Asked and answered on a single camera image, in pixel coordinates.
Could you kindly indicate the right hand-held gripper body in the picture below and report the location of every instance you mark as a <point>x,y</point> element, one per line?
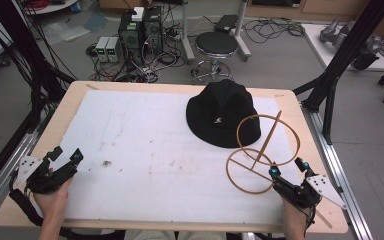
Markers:
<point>300,193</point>

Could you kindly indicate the black computer tower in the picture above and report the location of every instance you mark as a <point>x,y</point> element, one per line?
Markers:
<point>153,31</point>
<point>130,40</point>

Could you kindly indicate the black flat box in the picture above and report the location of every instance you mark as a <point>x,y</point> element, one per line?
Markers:
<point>226,23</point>

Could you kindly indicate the white metal stand leg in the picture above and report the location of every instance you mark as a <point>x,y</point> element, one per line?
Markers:
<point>186,36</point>
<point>241,36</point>

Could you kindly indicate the white platform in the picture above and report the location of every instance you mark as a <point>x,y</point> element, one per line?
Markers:
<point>316,43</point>

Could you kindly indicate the grey power supply unit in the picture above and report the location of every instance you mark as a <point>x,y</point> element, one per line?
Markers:
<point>102,49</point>
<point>114,50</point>

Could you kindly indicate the white box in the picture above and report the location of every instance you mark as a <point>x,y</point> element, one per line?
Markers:
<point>138,14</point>

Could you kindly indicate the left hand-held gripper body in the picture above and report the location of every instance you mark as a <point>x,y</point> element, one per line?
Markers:
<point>36,175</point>

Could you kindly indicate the clear plastic sheet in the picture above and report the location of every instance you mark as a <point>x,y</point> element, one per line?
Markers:
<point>66,31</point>

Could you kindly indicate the white round table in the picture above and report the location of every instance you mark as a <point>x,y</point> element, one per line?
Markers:
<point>56,7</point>

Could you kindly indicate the person's left hand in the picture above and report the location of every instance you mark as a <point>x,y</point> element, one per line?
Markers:
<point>53,201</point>

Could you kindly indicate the black metal frame post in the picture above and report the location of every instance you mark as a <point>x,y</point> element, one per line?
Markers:
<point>343,56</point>

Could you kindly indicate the white foam mat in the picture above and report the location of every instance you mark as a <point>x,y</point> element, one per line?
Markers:
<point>130,133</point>

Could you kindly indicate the black round stool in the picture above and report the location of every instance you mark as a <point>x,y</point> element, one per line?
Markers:
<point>216,43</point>

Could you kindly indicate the black bucket hat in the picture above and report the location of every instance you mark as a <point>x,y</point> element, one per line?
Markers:
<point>220,106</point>

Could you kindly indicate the person's right hand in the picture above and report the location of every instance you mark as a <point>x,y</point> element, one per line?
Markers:
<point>293,213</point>

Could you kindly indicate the thin wooden strip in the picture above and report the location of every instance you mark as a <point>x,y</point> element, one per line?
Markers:
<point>324,219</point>

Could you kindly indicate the aluminium rail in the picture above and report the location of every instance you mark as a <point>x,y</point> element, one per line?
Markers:
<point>343,186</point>
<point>3,173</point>

